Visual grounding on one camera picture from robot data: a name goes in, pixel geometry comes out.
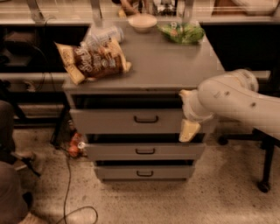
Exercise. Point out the clear plastic water bottle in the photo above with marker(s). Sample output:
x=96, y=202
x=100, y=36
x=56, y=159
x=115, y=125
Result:
x=95, y=37

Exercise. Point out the grey metal drawer cabinet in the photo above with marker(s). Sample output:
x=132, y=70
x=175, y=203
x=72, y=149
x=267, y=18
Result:
x=160, y=69

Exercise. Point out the green snack bag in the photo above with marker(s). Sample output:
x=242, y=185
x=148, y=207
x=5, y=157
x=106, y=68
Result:
x=182, y=33

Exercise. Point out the person shoe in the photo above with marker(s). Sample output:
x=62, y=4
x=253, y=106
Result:
x=23, y=160

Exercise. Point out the seated person leg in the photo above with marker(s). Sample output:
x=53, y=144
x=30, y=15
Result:
x=6, y=132

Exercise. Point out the brown sea salt chip bag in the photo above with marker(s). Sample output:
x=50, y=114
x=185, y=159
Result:
x=92, y=62

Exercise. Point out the grey drawer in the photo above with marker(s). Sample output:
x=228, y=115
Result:
x=106, y=173
x=144, y=151
x=127, y=121

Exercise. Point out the white ceramic bowl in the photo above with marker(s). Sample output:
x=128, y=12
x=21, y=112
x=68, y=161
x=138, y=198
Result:
x=142, y=23

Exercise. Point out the orange snack bag on floor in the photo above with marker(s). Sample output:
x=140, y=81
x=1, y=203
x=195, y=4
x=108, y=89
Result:
x=76, y=145

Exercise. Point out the grey top drawer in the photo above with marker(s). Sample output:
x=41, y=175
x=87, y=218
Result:
x=127, y=121

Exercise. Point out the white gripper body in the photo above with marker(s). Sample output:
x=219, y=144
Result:
x=188, y=107

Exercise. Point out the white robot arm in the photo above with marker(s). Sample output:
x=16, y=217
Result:
x=233, y=95

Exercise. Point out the grey middle drawer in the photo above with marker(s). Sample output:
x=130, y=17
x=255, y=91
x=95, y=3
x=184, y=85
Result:
x=144, y=151

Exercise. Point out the grey bottom drawer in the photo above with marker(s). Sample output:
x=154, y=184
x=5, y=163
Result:
x=106, y=173

